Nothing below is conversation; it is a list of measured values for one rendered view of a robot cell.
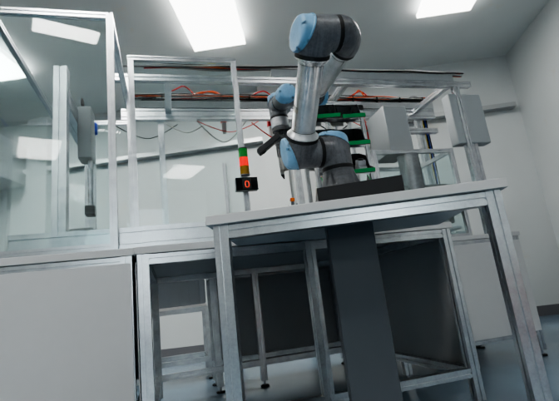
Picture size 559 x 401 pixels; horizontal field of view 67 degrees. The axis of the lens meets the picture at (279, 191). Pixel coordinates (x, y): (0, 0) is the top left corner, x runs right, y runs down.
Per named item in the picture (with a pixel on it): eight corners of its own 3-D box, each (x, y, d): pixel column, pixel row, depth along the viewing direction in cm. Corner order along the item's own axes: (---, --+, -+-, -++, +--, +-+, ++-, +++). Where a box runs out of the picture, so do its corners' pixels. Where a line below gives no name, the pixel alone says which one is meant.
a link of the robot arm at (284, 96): (304, 81, 168) (295, 93, 178) (276, 81, 165) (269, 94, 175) (307, 99, 166) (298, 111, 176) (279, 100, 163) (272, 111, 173)
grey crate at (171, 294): (206, 303, 372) (205, 276, 378) (131, 312, 356) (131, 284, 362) (203, 304, 412) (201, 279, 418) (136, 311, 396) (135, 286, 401)
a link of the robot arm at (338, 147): (358, 161, 155) (352, 126, 157) (325, 164, 151) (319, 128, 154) (345, 170, 166) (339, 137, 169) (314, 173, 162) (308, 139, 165)
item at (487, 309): (551, 355, 287) (519, 230, 308) (407, 383, 258) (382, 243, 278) (482, 347, 350) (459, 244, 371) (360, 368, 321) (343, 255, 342)
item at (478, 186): (508, 186, 123) (506, 176, 124) (205, 225, 127) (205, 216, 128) (439, 224, 191) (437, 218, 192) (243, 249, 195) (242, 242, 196)
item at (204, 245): (452, 227, 210) (451, 221, 210) (134, 254, 170) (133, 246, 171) (343, 259, 341) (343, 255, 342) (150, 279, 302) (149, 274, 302)
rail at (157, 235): (337, 233, 202) (333, 210, 205) (142, 249, 179) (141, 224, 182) (333, 235, 208) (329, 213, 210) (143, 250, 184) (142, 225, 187)
